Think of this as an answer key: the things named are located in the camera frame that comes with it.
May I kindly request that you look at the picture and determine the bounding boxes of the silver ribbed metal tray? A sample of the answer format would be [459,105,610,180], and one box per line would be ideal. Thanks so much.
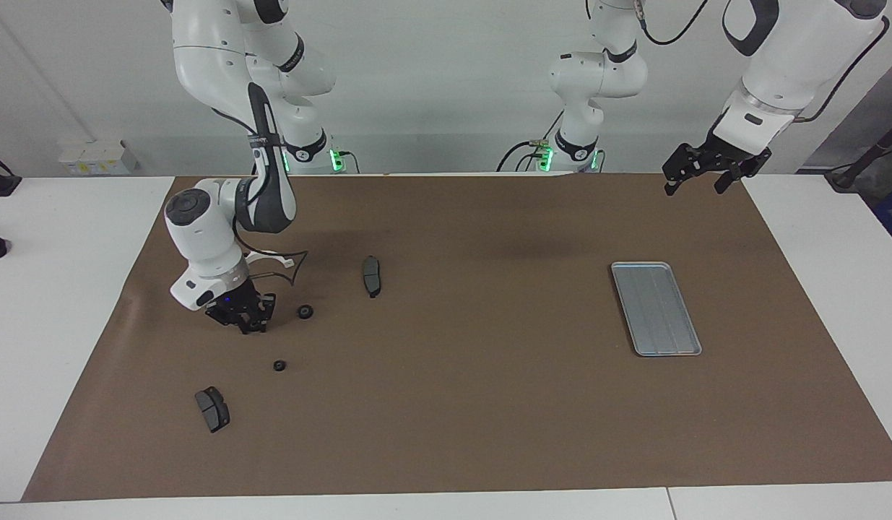
[610,261,703,358]

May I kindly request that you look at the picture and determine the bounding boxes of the short dark grey brake pad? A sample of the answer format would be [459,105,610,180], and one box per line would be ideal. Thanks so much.
[194,386,231,434]

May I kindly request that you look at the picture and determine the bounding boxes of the black stand pole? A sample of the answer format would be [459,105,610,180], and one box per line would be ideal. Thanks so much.
[825,119,892,192]

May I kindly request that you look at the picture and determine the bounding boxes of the brown paper table mat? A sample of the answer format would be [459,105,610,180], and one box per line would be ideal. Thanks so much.
[21,172,892,503]

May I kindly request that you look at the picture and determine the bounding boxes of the white curved plastic bracket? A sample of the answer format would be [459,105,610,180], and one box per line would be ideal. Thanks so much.
[243,249,296,269]

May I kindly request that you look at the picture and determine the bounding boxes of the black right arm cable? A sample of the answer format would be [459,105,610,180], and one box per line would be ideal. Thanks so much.
[211,108,308,287]

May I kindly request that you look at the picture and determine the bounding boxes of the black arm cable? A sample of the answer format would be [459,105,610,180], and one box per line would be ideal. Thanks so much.
[633,0,891,124]
[211,108,308,287]

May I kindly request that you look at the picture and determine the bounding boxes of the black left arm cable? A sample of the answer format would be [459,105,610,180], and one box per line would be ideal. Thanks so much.
[633,0,891,124]

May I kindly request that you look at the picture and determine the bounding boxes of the black left base cable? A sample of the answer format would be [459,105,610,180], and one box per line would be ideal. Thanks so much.
[498,112,566,173]

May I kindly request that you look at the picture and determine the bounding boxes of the white wall socket boxes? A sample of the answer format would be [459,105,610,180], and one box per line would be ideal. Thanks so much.
[58,139,139,176]

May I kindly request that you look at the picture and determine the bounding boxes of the black clamp mount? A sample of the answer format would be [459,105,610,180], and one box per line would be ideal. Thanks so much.
[0,152,22,197]

